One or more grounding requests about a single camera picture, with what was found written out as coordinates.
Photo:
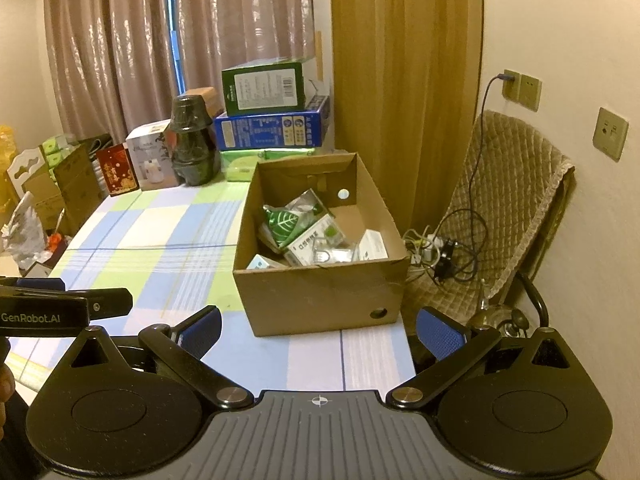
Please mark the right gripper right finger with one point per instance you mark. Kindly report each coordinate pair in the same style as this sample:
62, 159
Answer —
456, 348

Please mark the blue carton box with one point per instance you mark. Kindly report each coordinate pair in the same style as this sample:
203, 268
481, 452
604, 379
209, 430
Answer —
301, 129

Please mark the quilted beige chair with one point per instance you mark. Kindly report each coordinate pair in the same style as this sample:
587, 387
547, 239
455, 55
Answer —
503, 213

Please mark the wall power socket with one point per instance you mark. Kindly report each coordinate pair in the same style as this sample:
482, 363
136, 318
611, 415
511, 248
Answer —
522, 89

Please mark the clear plastic hook package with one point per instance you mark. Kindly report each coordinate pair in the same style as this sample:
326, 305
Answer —
327, 254

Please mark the person's hand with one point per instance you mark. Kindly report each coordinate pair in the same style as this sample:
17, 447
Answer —
7, 389

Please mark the white humidifier box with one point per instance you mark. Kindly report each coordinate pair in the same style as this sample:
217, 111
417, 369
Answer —
150, 156

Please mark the silver foil pouch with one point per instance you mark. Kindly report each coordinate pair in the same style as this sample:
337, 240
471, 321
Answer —
284, 224

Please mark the red greeting card box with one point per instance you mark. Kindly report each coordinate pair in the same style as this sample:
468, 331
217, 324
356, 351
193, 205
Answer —
117, 170

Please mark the pink curtain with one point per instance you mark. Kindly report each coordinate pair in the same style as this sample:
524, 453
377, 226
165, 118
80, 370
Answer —
117, 64

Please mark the white ointment box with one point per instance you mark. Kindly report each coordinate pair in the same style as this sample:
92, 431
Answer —
323, 234

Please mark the green tissue pack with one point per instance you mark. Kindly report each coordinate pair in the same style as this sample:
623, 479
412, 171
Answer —
240, 165

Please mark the brown side cardboard box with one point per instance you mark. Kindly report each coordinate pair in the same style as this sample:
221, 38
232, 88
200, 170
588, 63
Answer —
70, 199

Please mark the dark wrapped pot stack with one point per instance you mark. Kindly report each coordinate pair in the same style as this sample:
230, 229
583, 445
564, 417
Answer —
194, 157

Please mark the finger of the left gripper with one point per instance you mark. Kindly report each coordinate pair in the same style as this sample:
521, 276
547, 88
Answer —
108, 303
33, 283

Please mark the tan curtain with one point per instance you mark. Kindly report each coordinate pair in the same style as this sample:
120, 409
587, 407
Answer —
406, 78

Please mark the green white carton box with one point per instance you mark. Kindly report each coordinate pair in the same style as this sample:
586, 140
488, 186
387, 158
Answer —
269, 85

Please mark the white power strip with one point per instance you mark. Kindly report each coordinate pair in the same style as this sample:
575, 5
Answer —
425, 248

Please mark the white green medicine box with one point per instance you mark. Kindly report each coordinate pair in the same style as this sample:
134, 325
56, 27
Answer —
371, 246

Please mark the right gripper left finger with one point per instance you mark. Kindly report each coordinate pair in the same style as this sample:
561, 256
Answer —
180, 350

